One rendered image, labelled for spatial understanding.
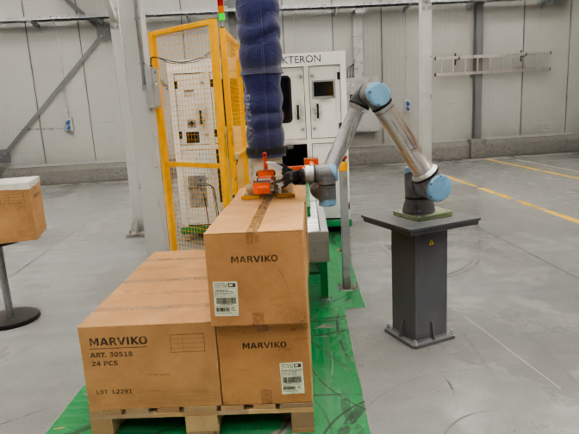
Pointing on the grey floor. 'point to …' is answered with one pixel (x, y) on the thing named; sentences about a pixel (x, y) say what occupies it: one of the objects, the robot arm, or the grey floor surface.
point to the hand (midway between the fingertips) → (265, 176)
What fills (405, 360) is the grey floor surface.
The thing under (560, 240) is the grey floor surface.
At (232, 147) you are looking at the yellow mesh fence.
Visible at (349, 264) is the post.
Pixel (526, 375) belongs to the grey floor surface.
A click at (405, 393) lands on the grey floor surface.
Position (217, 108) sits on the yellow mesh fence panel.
